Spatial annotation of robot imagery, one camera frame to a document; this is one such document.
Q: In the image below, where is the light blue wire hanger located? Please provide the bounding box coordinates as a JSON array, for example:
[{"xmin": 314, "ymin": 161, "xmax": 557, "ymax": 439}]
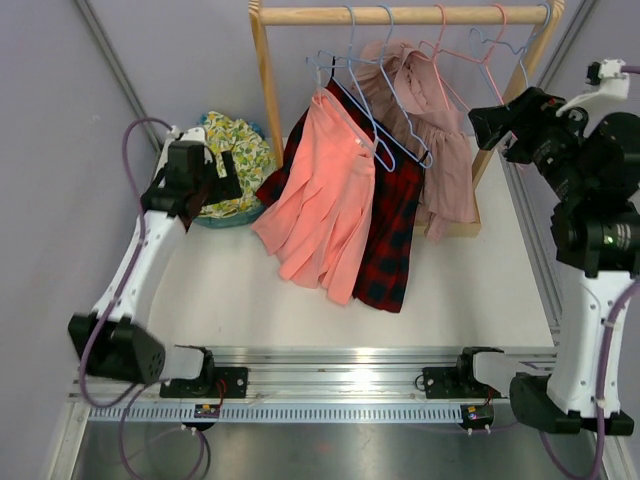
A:
[{"xmin": 468, "ymin": 27, "xmax": 539, "ymax": 105}]

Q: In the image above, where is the aluminium mounting rail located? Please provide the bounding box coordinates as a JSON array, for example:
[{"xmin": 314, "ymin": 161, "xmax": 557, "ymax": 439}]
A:
[{"xmin": 67, "ymin": 347, "xmax": 564, "ymax": 404}]

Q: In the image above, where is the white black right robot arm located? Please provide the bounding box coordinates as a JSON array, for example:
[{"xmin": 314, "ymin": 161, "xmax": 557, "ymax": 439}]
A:
[{"xmin": 453, "ymin": 87, "xmax": 639, "ymax": 436}]

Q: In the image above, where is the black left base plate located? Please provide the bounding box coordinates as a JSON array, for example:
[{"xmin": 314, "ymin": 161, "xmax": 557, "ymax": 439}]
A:
[{"xmin": 159, "ymin": 366, "xmax": 249, "ymax": 399}]

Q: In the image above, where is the red black plaid skirt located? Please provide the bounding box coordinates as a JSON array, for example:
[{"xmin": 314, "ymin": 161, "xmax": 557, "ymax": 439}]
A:
[{"xmin": 255, "ymin": 77, "xmax": 429, "ymax": 314}]

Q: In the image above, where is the wooden clothes rack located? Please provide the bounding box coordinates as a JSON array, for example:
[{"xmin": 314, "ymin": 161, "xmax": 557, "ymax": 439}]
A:
[{"xmin": 248, "ymin": 0, "xmax": 565, "ymax": 239}]

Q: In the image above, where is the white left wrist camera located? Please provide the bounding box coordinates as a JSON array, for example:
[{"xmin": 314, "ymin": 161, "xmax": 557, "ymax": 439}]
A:
[{"xmin": 161, "ymin": 126, "xmax": 207, "ymax": 160}]

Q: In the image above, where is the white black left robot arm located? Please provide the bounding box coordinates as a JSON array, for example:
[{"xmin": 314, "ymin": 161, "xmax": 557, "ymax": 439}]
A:
[{"xmin": 68, "ymin": 137, "xmax": 243, "ymax": 397}]

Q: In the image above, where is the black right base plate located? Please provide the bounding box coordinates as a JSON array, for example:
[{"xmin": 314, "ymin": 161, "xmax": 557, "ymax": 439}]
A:
[{"xmin": 422, "ymin": 367, "xmax": 500, "ymax": 401}]

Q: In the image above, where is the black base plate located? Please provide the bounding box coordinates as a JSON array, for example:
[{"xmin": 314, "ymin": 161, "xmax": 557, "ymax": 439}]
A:
[
  {"xmin": 422, "ymin": 367, "xmax": 500, "ymax": 401},
  {"xmin": 159, "ymin": 366, "xmax": 249, "ymax": 399}
]

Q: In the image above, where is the teal plastic bin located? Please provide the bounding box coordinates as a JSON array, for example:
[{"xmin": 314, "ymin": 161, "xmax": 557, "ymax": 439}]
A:
[{"xmin": 193, "ymin": 205, "xmax": 266, "ymax": 229}]

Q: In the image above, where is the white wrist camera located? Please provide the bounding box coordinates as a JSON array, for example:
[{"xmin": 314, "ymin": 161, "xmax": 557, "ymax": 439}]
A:
[
  {"xmin": 161, "ymin": 126, "xmax": 207, "ymax": 160},
  {"xmin": 556, "ymin": 59, "xmax": 639, "ymax": 117}
]

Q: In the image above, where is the pink wire hanger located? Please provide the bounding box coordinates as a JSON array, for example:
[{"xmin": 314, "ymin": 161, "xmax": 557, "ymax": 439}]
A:
[{"xmin": 468, "ymin": 3, "xmax": 507, "ymax": 105}]

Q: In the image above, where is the salmon pink skirt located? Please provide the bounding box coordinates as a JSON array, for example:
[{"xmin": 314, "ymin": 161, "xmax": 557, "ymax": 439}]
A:
[{"xmin": 252, "ymin": 89, "xmax": 375, "ymax": 305}]

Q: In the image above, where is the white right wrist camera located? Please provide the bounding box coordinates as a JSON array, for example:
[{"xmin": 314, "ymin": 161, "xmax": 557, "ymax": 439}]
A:
[{"xmin": 556, "ymin": 59, "xmax": 639, "ymax": 117}]

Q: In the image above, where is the white slotted cable duct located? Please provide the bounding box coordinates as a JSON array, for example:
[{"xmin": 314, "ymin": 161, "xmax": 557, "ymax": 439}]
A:
[{"xmin": 90, "ymin": 403, "xmax": 462, "ymax": 424}]

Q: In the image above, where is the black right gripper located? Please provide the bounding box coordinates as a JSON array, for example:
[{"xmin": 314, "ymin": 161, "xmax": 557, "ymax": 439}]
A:
[{"xmin": 468, "ymin": 87, "xmax": 594, "ymax": 200}]

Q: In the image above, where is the dusty pink ruffled garment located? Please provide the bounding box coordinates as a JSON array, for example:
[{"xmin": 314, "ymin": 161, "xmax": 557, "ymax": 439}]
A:
[{"xmin": 352, "ymin": 40, "xmax": 479, "ymax": 245}]

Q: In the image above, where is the blue floral skirt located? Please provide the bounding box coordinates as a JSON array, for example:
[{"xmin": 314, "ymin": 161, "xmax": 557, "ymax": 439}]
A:
[{"xmin": 198, "ymin": 114, "xmax": 266, "ymax": 139}]

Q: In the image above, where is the lemon print skirt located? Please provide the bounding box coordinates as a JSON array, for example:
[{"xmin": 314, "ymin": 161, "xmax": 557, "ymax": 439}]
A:
[{"xmin": 199, "ymin": 111, "xmax": 276, "ymax": 218}]

